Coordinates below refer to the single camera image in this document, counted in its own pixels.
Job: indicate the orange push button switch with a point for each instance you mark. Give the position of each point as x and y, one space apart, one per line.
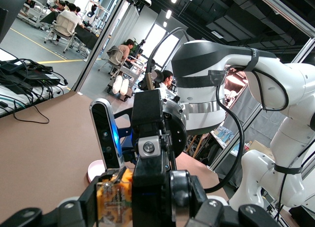
113 202

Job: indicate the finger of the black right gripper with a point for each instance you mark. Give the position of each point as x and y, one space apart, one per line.
150 187

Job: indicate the seated person dark hair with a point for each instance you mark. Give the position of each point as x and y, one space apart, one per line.
60 6

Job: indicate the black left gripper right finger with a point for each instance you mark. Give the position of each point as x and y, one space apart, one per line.
197 212

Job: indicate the black monitor panel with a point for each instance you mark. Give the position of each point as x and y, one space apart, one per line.
9 10

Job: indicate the seated man with glasses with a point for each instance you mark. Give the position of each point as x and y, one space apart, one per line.
167 76

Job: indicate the aluminium frame profile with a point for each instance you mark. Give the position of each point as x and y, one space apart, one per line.
304 51

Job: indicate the pink round plate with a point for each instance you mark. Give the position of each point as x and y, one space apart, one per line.
96 168

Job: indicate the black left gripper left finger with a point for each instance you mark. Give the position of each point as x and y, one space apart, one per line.
61 216

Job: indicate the grey office chair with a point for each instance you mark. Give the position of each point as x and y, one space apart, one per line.
115 55

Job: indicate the black cloth covered table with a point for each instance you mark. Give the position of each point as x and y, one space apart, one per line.
86 36

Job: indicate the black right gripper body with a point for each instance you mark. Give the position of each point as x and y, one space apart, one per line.
147 113

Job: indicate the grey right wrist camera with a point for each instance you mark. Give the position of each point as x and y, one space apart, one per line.
107 133

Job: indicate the white padded object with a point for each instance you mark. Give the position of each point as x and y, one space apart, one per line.
117 85
125 87

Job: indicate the seated person white shirt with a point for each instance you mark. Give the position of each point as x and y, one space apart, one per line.
71 17

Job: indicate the cardboard box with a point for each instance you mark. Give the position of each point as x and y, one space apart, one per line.
258 148

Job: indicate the seated woman beige top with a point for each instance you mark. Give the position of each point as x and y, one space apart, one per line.
124 51

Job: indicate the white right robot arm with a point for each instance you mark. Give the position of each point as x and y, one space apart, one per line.
270 84

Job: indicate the aluminium cell pillar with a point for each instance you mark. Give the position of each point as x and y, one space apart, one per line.
104 40

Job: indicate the white mesh office chair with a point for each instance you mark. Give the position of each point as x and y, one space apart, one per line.
64 26

